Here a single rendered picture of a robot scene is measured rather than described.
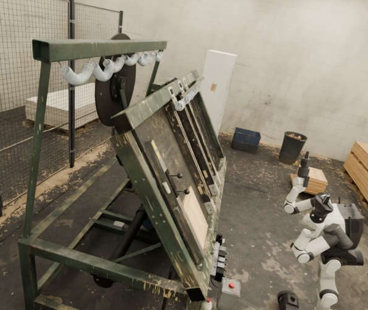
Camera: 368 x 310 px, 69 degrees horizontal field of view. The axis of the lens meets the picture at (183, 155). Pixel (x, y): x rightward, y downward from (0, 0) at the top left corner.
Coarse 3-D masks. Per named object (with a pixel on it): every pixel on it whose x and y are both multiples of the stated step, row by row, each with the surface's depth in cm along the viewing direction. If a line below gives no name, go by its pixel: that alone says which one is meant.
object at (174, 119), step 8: (168, 88) 209; (168, 104) 215; (168, 112) 218; (176, 112) 222; (176, 120) 219; (176, 128) 222; (176, 136) 224; (184, 136) 224; (184, 144) 226; (184, 152) 229; (192, 152) 232; (192, 160) 230; (192, 168) 233; (192, 176) 236; (200, 176) 234; (200, 184) 237; (208, 192) 243; (208, 200) 242; (208, 208) 245
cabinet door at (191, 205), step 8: (192, 192) 220; (184, 200) 201; (192, 200) 215; (184, 208) 195; (192, 208) 210; (192, 216) 206; (200, 216) 222; (192, 224) 200; (200, 224) 217; (200, 232) 211; (200, 240) 206
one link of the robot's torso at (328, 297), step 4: (316, 288) 236; (316, 292) 235; (316, 296) 237; (324, 296) 218; (328, 296) 217; (332, 296) 216; (336, 296) 216; (316, 300) 238; (320, 300) 226; (324, 300) 219; (328, 300) 218; (332, 300) 217; (336, 300) 217; (316, 304) 229; (320, 304) 222; (324, 304) 220; (328, 304) 219; (332, 304) 219; (316, 308) 229; (320, 308) 227; (324, 308) 224; (328, 308) 222
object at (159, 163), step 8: (152, 152) 171; (160, 160) 174; (160, 168) 174; (160, 176) 177; (168, 184) 178; (176, 200) 181; (184, 216) 185; (184, 224) 188; (192, 232) 190; (192, 240) 192; (200, 248) 195; (200, 256) 196
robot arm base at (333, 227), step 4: (332, 224) 187; (336, 224) 183; (328, 228) 184; (332, 228) 180; (336, 228) 178; (324, 232) 187; (328, 232) 181; (332, 232) 179; (352, 244) 176; (340, 248) 179; (344, 248) 177
